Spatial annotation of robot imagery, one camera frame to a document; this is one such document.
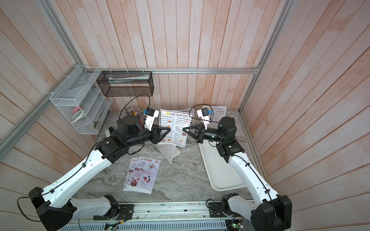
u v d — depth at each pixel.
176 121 0.62
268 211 0.37
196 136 0.61
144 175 0.86
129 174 0.86
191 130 0.63
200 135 0.58
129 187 0.82
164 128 0.64
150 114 0.56
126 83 1.05
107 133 1.01
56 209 0.39
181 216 0.73
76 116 0.81
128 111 0.96
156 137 0.57
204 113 0.58
